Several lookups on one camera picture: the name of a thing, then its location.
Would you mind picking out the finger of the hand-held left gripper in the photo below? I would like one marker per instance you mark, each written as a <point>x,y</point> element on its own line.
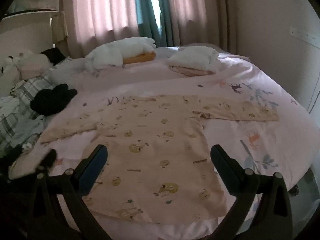
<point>50,158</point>

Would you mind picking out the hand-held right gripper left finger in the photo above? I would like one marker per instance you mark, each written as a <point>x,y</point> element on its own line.
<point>95,166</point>

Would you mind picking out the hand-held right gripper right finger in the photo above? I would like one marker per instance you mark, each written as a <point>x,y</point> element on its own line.
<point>222,170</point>

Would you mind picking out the beige printed small shirt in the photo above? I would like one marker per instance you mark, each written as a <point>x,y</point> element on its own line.
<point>155,160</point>

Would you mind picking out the white folded clothes pile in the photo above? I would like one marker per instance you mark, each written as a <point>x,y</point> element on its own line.
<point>112,52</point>

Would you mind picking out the black garment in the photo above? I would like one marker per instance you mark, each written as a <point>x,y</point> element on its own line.
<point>50,100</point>

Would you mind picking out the plaid cloth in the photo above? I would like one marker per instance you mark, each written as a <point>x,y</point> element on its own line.
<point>22,92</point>

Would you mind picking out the pink printed bed sheet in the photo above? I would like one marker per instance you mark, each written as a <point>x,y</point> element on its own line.
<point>250,92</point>

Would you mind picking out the pale grey pillow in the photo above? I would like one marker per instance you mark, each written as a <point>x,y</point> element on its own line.
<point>65,71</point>

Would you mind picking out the white plush toy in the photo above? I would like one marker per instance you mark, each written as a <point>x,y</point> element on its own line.
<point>27,62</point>

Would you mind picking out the pink folded cloth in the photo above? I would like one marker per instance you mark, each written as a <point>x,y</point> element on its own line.
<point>190,72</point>

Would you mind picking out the dark cloth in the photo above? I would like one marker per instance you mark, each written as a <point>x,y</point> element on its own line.
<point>53,54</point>

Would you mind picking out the white folded cloth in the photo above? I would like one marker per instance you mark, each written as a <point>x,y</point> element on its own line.
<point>192,57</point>

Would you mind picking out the orange folded cloth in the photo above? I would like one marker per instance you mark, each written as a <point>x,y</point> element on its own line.
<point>140,57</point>

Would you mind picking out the beige hanging cloth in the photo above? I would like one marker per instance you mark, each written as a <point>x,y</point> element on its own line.
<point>60,30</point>

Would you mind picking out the pink curtain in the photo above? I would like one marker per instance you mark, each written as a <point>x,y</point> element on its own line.
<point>190,10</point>
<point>105,10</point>

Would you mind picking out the teal curtain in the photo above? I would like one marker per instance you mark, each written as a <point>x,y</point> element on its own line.
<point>145,17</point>

